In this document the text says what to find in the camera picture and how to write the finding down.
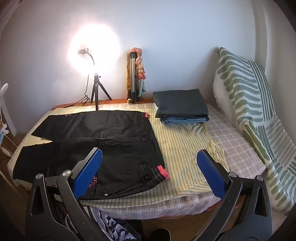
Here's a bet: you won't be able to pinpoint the blue white patterned cloth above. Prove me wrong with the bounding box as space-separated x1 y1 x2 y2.
65 206 141 241

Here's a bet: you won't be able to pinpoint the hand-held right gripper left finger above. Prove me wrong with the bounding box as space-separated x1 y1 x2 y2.
25 147 107 241

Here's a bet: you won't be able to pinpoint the colourful scarf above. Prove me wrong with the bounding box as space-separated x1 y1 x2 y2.
132 47 147 98

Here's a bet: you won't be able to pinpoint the ring light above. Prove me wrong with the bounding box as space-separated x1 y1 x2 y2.
68 23 121 76

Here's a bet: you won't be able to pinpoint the folded dark grey pants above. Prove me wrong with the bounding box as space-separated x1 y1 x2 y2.
153 89 209 119

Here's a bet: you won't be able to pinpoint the yellow striped sheet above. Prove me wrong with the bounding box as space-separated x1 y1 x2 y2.
7 103 229 207

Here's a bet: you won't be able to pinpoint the white plastic stand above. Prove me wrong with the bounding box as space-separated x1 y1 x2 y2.
0 83 14 160

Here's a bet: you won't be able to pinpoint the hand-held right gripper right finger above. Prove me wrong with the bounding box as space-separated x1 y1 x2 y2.
196 149 273 241

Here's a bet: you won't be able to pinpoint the green patterned white cover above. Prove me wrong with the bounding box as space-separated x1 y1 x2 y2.
213 47 296 215

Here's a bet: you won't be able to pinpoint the orange patterned bedsheet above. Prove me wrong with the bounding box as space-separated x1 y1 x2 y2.
53 99 154 109

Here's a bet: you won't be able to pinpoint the folded silver tripod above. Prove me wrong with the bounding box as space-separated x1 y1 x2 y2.
127 52 144 102

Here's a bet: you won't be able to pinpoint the black pants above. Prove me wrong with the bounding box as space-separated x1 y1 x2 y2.
13 110 170 201

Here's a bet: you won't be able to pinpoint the orange patterned hanging cloth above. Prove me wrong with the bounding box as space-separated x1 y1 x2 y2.
126 54 131 102

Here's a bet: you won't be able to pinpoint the black cable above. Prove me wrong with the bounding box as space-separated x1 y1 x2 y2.
67 74 91 108

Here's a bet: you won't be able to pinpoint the folded blue jeans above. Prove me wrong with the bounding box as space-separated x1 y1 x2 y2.
159 116 210 126

